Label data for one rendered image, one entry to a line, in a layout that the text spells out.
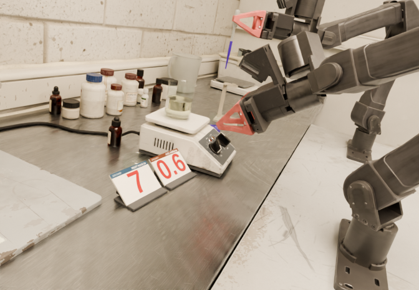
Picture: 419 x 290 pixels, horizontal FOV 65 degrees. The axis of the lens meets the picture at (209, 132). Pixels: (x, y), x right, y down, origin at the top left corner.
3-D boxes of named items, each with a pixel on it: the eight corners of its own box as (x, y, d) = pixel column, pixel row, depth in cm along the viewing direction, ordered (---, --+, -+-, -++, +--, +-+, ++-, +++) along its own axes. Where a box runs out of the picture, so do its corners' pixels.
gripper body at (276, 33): (272, 12, 81) (299, 18, 82) (259, 11, 90) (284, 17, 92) (265, 38, 83) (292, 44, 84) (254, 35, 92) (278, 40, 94)
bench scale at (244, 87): (257, 101, 151) (260, 91, 149) (207, 87, 160) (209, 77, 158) (269, 96, 167) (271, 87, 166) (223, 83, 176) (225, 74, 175)
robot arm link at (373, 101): (358, 127, 98) (410, 17, 89) (346, 120, 104) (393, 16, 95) (376, 131, 100) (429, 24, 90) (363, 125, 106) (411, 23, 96)
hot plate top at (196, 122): (210, 121, 80) (211, 118, 79) (193, 135, 69) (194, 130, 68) (166, 109, 83) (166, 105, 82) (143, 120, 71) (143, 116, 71)
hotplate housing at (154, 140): (234, 159, 81) (241, 129, 79) (220, 179, 69) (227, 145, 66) (153, 135, 86) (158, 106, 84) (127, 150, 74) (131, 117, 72)
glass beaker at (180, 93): (183, 126, 71) (190, 88, 69) (157, 118, 73) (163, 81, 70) (195, 119, 78) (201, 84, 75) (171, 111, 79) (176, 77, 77)
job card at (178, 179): (196, 175, 69) (199, 158, 68) (170, 189, 61) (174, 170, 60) (173, 164, 72) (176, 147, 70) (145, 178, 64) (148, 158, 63)
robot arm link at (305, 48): (264, 47, 59) (318, 9, 50) (293, 51, 65) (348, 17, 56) (280, 107, 57) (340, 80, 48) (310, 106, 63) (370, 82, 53)
